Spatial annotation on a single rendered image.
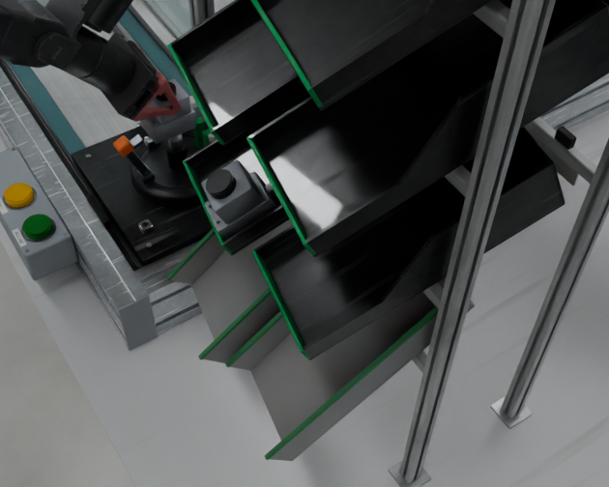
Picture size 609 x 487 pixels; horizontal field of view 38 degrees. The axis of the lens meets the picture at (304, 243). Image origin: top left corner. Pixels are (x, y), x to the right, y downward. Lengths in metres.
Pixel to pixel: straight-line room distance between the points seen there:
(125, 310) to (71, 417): 0.16
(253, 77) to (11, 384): 0.62
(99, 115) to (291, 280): 0.69
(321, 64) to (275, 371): 0.51
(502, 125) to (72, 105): 0.99
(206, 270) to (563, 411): 0.51
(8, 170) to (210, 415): 0.48
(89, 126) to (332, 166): 0.78
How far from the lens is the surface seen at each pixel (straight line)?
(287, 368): 1.03
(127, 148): 1.21
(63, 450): 1.20
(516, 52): 0.61
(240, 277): 1.08
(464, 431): 1.20
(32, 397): 1.25
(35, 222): 1.28
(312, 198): 0.74
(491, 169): 0.68
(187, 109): 1.19
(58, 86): 1.56
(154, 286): 1.19
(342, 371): 0.98
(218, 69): 0.85
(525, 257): 1.38
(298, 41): 0.64
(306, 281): 0.88
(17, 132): 1.43
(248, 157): 0.97
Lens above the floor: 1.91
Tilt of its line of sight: 51 degrees down
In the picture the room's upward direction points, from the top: 2 degrees clockwise
